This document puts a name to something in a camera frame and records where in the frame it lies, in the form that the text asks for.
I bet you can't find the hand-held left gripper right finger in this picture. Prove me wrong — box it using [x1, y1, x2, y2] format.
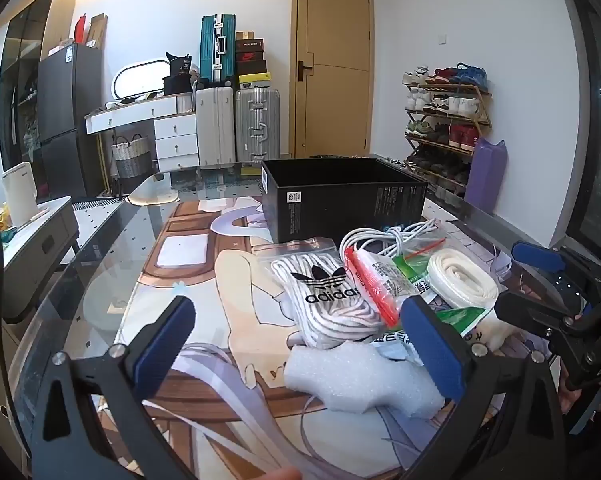
[399, 295, 566, 480]

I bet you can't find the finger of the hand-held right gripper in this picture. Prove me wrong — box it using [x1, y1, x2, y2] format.
[495, 291, 584, 345]
[511, 240, 601, 307]

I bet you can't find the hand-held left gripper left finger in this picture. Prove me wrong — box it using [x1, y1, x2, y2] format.
[28, 295, 197, 480]

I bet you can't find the green white packet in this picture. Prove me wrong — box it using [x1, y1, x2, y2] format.
[371, 307, 496, 363]
[391, 254, 434, 301]

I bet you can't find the clear bag of laces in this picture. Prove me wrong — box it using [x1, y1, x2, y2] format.
[395, 230, 501, 311]

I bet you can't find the white packet with red edge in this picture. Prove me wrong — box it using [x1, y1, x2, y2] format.
[343, 246, 421, 326]

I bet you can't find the white foam piece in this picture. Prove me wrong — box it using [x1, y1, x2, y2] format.
[285, 342, 446, 418]

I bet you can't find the bag of round white shoelaces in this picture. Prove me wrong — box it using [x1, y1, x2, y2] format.
[258, 240, 381, 348]

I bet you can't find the white cable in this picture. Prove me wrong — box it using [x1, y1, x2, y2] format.
[341, 217, 446, 261]

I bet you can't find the black cardboard box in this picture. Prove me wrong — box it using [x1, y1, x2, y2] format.
[260, 157, 429, 245]

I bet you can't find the person's right hand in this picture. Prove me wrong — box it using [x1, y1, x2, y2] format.
[559, 360, 589, 413]

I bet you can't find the person's left hand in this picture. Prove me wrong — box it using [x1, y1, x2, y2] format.
[253, 467, 301, 480]

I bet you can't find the printed desk mat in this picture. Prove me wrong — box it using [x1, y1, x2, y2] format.
[140, 195, 551, 480]

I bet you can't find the purple bag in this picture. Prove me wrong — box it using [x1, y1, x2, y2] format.
[463, 137, 507, 216]

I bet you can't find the white round stool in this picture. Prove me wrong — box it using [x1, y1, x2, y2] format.
[128, 187, 178, 206]

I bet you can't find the wooden shoe rack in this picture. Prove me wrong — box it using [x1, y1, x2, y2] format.
[403, 82, 492, 196]

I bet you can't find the grey side cabinet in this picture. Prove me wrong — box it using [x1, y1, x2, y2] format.
[0, 195, 81, 326]

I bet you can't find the shoe rack with shoes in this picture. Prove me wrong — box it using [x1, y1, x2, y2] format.
[402, 62, 489, 186]

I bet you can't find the woven laundry basket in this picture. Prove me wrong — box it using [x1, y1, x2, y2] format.
[111, 134, 154, 180]

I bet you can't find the white appliance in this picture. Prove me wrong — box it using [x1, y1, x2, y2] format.
[0, 161, 37, 228]

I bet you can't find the white dresser with drawers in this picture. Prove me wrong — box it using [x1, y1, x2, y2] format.
[84, 95, 199, 173]

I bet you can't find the white suitcase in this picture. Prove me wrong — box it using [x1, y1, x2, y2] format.
[194, 86, 236, 167]

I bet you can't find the silver suitcase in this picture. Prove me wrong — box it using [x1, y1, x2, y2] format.
[234, 87, 281, 163]

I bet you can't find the black refrigerator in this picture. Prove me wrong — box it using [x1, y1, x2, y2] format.
[36, 42, 104, 198]

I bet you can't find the wooden door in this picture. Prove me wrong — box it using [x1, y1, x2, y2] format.
[290, 0, 376, 158]

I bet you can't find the oval mirror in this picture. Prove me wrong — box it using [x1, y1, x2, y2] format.
[113, 57, 174, 101]

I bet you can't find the black bag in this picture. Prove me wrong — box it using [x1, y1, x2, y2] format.
[163, 51, 194, 95]

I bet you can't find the stack of shoe boxes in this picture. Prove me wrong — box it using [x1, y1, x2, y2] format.
[234, 30, 272, 90]

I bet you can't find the teal suitcase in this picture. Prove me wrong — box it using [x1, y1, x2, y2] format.
[199, 12, 238, 86]

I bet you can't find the tall dark glass cabinet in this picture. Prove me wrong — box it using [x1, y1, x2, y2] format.
[0, 0, 76, 176]

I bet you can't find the brown cardboard piece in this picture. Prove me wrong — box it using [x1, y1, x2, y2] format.
[88, 12, 108, 51]

